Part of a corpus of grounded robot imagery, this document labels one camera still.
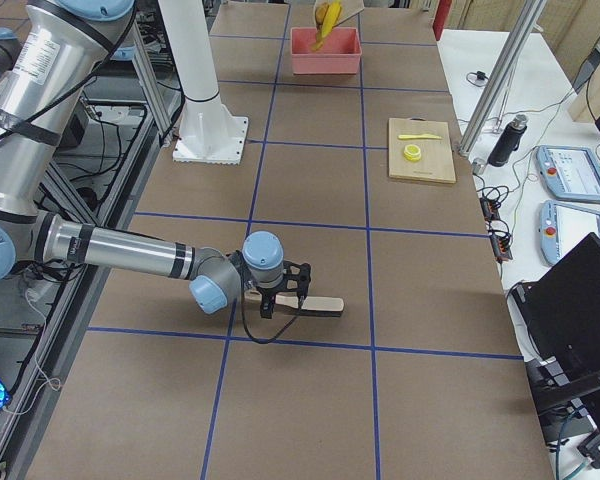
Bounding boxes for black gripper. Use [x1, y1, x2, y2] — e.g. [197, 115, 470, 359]
[252, 260, 311, 319]

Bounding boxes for beige brush black bristles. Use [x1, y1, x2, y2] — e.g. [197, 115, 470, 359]
[246, 291, 345, 317]

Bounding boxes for tan toy ginger root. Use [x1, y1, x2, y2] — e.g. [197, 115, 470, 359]
[310, 31, 324, 52]

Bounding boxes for brown toy potato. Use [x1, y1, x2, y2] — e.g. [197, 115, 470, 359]
[314, 1, 329, 26]

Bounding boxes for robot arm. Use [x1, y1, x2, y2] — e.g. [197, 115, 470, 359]
[0, 1, 311, 318]

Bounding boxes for pink plastic bin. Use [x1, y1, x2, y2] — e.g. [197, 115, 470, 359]
[290, 27, 362, 75]

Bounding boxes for yellow plastic knife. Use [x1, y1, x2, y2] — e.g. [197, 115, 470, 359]
[397, 133, 443, 141]

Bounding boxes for bamboo cutting board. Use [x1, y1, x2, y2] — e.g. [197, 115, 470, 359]
[388, 118, 456, 184]

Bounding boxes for black power strip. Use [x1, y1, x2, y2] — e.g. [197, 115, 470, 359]
[479, 197, 513, 264]

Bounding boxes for black water bottle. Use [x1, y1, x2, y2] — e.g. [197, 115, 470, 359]
[487, 114, 528, 167]

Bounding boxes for lower teach pendant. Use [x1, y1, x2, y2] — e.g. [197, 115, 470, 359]
[539, 200, 600, 266]

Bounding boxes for teach pendant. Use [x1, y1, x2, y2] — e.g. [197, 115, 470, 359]
[539, 200, 600, 266]
[535, 145, 600, 204]

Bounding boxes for black monitor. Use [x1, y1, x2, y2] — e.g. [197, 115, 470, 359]
[510, 233, 600, 431]

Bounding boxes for upper teach pendant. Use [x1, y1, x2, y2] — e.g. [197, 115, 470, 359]
[535, 145, 600, 204]

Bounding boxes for aluminium frame post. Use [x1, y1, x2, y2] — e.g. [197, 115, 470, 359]
[458, 0, 547, 157]

